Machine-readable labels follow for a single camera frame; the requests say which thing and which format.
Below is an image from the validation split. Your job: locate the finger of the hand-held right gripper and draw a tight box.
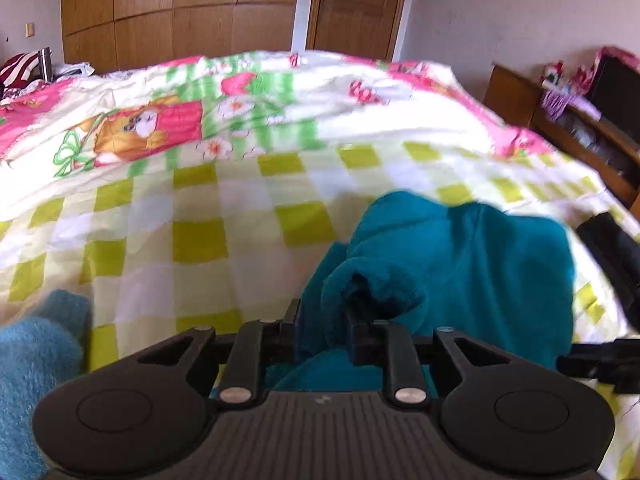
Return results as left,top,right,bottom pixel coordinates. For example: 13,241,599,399
556,339,640,395

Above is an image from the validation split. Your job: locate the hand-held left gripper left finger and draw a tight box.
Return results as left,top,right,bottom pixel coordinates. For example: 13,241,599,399
131,298,302,407

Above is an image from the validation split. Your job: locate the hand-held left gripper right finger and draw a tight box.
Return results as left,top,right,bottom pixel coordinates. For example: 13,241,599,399
344,304,513,407

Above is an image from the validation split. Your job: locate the teal fleece pullover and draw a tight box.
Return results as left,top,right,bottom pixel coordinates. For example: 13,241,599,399
267,190,576,393

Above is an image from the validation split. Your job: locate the black folded garment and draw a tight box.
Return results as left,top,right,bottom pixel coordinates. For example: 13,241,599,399
575,211,640,333

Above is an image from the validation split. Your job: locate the cartoon printed checked bedcover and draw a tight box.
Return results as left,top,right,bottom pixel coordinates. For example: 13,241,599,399
0,49,640,480

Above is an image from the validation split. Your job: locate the light blue fleece cloth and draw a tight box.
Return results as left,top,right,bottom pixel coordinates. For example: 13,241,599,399
0,287,95,480

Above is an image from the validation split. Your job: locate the purple cloth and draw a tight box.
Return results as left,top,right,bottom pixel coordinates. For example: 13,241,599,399
542,87,571,121

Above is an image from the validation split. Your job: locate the black monitor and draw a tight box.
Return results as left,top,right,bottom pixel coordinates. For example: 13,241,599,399
587,54,640,128

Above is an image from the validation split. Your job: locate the plush toy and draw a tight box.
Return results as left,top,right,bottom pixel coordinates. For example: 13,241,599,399
540,61,566,86

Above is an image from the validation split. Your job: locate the pink cloth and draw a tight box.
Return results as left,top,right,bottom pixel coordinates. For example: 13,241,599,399
570,46,640,93

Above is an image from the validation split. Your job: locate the wooden door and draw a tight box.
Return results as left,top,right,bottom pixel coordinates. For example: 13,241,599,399
306,0,413,61

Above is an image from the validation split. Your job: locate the wooden wardrobe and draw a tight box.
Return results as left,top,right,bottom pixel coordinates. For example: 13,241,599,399
60,0,303,76

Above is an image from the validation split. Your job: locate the red white striped cloth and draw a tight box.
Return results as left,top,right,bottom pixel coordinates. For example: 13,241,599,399
0,51,43,88

